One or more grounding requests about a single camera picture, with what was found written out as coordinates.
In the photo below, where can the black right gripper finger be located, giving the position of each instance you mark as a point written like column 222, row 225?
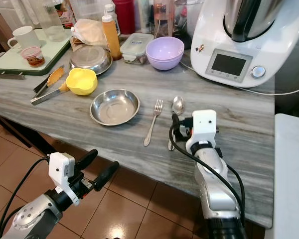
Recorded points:
column 176, row 121

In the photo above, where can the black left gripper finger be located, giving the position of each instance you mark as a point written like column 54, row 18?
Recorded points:
column 106, row 175
column 87, row 158

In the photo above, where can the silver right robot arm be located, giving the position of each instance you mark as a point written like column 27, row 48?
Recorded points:
column 217, row 189

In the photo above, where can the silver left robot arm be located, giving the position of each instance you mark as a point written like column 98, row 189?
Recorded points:
column 32, row 221

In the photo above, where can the steel spoon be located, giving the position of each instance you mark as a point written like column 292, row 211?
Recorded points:
column 178, row 104

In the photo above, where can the steel fork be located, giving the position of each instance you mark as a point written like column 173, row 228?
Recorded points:
column 158, row 105

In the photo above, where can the stainless steel bowl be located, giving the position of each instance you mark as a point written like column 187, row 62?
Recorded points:
column 114, row 107

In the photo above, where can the purple plastic bowl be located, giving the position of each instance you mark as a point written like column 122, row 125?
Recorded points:
column 164, row 52

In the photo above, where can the yellow plastic bowl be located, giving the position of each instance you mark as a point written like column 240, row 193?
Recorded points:
column 82, row 82

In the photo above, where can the clear lidded food container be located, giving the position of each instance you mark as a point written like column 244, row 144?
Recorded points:
column 137, row 47

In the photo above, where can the steel tongs with orange tips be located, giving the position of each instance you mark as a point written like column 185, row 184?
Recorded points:
column 55, row 77

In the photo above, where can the white kitchen cooking machine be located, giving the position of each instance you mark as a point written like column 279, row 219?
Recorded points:
column 214, row 30

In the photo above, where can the pink clear drink bottle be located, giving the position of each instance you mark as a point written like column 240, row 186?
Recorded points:
column 163, row 20

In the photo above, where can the orange sauce squeeze bottle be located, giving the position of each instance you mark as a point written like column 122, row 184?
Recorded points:
column 111, row 37

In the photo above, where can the red thermos flask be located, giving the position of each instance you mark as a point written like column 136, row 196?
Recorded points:
column 124, row 17

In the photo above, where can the plastic bag of bread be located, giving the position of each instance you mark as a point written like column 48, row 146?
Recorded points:
column 89, row 32

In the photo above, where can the pale green tray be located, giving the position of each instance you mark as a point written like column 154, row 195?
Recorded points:
column 5, row 62

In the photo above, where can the white ceramic mug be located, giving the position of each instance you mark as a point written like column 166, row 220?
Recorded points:
column 26, row 37

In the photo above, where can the clear plastic pitcher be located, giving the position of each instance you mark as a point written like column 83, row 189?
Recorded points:
column 52, row 22

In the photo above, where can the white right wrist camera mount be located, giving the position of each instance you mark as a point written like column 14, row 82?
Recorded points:
column 203, row 123

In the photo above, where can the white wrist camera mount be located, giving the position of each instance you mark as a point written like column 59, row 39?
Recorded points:
column 61, row 168
column 203, row 123

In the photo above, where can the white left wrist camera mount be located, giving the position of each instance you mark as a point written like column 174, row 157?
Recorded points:
column 61, row 168

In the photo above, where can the dark counter table frame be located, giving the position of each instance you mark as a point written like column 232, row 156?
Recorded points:
column 15, row 132

